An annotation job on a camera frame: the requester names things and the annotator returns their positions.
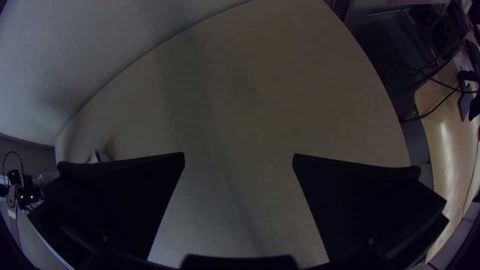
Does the pale wooden side table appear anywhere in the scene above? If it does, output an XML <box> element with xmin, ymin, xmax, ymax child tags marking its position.
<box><xmin>413</xmin><ymin>31</ymin><xmax>480</xmax><ymax>264</ymax></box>

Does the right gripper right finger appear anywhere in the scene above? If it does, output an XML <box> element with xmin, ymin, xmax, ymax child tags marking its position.
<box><xmin>292</xmin><ymin>152</ymin><xmax>450</xmax><ymax>270</ymax></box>

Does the black device on side table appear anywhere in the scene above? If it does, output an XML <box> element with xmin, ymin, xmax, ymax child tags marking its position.
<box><xmin>456</xmin><ymin>69</ymin><xmax>480</xmax><ymax>122</ymax></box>

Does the black cable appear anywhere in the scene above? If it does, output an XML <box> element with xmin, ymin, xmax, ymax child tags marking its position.
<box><xmin>398</xmin><ymin>63</ymin><xmax>470</xmax><ymax>124</ymax></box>

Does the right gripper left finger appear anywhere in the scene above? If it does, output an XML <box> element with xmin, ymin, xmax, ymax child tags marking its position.
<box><xmin>28</xmin><ymin>151</ymin><xmax>186</xmax><ymax>270</ymax></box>

